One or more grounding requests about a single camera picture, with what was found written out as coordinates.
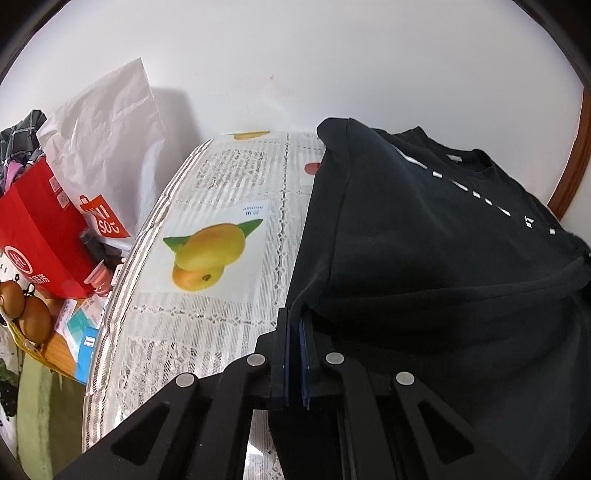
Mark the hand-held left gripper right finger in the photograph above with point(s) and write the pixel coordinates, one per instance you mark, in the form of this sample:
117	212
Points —
303	369

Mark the dark plaid cloth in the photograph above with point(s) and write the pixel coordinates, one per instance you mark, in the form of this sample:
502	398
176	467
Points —
21	138

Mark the light blue box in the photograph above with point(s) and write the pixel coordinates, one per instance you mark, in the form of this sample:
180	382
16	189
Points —
86	355

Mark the fruit print tablecloth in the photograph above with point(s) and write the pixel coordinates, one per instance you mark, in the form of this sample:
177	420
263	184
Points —
221	332

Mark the teal and white box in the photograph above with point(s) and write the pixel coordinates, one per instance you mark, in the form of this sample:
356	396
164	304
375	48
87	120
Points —
76	328

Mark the yellow basket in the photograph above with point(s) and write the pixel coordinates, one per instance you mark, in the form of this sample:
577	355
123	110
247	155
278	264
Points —
25	348

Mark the brown wooden door frame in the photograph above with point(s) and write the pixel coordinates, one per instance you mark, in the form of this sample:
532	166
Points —
575	170

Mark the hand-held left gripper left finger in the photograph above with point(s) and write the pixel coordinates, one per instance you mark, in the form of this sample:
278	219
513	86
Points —
287	364

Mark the black t-shirt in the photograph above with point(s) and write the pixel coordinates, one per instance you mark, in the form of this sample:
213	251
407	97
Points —
415	240

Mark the white paper bag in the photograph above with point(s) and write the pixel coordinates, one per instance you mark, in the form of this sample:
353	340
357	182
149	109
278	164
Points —
106	129

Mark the red paper bag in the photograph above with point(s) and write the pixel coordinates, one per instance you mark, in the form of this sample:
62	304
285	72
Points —
41	230

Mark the green cloth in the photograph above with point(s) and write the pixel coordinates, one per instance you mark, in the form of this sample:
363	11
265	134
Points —
41	415

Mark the brown round object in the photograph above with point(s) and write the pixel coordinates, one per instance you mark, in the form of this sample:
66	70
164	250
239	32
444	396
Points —
34	321
10	299

